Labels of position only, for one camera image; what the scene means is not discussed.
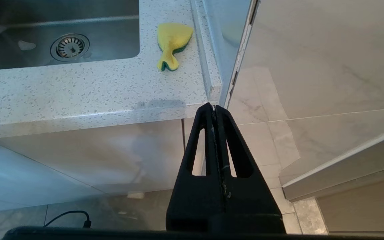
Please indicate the brown wooden cabinet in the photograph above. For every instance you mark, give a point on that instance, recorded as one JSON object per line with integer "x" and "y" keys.
{"x": 362, "y": 210}

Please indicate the white cabinet door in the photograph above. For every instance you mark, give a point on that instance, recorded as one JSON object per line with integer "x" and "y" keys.
{"x": 95, "y": 156}
{"x": 187, "y": 133}

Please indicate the yellow green fish-shaped sponge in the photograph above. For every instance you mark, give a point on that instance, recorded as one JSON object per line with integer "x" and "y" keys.
{"x": 173, "y": 37}

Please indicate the stainless steel sink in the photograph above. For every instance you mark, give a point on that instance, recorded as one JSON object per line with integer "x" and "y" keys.
{"x": 112, "y": 36}

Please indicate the round metal drain strainer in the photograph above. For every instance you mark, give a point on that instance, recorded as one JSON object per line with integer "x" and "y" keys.
{"x": 69, "y": 47}

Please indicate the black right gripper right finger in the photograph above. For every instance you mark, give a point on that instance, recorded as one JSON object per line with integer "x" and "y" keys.
{"x": 252, "y": 206}

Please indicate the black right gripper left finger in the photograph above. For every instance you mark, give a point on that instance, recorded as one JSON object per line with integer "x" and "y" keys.
{"x": 192, "y": 200}

